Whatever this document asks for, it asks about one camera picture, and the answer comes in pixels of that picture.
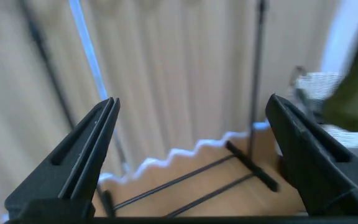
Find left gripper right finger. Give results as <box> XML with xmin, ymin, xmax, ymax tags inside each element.
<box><xmin>265</xmin><ymin>93</ymin><xmax>358</xmax><ymax>217</ymax></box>

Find green printed t-shirt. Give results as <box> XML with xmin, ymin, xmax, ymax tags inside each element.
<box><xmin>321</xmin><ymin>9</ymin><xmax>358</xmax><ymax>132</ymax></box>

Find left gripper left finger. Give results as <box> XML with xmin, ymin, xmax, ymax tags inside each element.
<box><xmin>4</xmin><ymin>97</ymin><xmax>121</xmax><ymax>218</ymax></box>

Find white laundry basket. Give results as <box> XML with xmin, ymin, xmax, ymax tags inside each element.
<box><xmin>290</xmin><ymin>70</ymin><xmax>358</xmax><ymax>149</ymax></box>

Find black clothes rack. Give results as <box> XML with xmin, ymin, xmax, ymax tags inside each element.
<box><xmin>20</xmin><ymin>0</ymin><xmax>280</xmax><ymax>218</ymax></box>

